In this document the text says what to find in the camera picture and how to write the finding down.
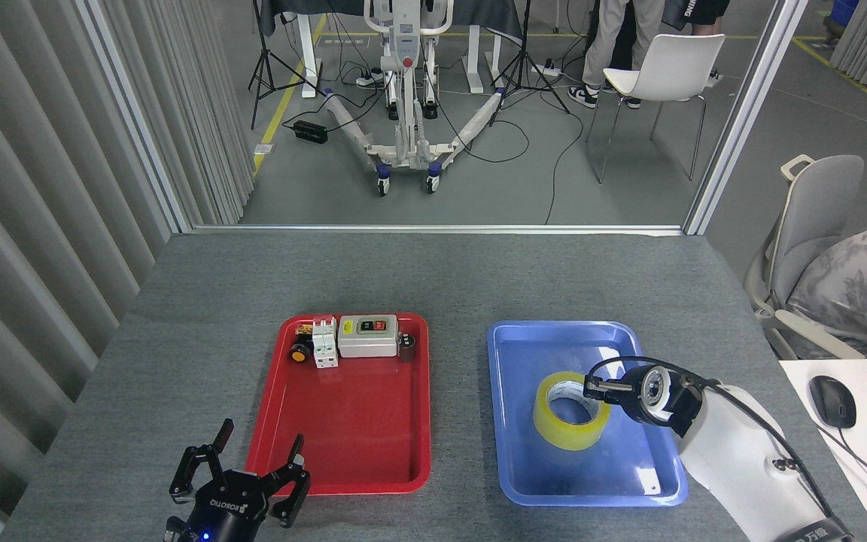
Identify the yellow black push button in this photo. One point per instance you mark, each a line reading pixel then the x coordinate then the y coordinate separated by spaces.
pixel 299 354

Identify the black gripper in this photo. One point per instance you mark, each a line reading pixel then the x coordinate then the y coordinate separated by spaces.
pixel 627 395
pixel 226 508

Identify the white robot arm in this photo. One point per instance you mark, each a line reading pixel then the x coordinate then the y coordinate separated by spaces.
pixel 742 452

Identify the grey push button switch box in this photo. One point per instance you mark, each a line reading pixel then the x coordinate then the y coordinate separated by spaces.
pixel 366 342

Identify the white stand on wheels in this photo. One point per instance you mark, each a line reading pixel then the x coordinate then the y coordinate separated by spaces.
pixel 406 90

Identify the black power adapter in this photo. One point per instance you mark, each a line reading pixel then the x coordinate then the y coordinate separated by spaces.
pixel 310 132

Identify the person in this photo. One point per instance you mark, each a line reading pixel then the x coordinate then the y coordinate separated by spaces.
pixel 697 11
pixel 614 38

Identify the black computer mouse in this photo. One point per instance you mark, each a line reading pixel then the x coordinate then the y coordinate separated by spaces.
pixel 832 403

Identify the white circuit breaker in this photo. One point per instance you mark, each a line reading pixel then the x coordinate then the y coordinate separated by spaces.
pixel 325 346

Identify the yellow tape roll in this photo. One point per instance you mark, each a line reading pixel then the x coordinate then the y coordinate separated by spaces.
pixel 554 433

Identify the black tripod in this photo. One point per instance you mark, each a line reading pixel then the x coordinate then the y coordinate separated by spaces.
pixel 259 45
pixel 525 45

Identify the silver post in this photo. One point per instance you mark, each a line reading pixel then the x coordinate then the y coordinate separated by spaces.
pixel 746 113

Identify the white plastic chair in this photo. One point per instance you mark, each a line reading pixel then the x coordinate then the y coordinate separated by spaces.
pixel 670 68

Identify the grey camouflage cushion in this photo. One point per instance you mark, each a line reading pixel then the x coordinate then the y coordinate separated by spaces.
pixel 862 286

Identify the red plastic tray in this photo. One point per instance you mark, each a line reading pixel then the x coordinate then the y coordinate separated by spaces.
pixel 343 421

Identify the dark red cylinder knob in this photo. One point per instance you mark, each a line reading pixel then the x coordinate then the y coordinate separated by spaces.
pixel 406 348

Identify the blue plastic tray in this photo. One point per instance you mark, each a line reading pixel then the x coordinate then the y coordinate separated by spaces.
pixel 524 467

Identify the white desk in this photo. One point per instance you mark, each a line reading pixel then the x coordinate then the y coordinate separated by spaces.
pixel 866 384

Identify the table with black cloth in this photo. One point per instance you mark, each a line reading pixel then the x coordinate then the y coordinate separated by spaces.
pixel 479 11

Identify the small yellow red part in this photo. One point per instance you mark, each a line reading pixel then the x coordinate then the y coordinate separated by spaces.
pixel 302 330

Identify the blue bin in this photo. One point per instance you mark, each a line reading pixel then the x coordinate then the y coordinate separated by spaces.
pixel 844 11

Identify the grey office chair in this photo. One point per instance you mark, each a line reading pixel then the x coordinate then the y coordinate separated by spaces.
pixel 817 211

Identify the silver rail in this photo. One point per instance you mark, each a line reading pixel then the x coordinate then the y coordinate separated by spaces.
pixel 433 229

